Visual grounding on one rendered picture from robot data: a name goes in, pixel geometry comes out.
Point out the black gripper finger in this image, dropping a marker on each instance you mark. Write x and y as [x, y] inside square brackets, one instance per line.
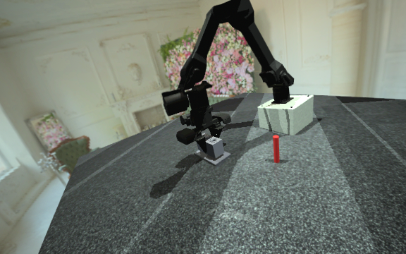
[216, 131]
[202, 143]

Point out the red peg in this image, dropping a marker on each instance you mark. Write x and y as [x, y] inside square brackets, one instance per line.
[276, 149]

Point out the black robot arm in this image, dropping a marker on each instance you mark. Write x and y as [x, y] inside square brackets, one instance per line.
[240, 15]

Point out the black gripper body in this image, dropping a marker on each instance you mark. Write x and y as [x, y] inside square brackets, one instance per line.
[203, 120]

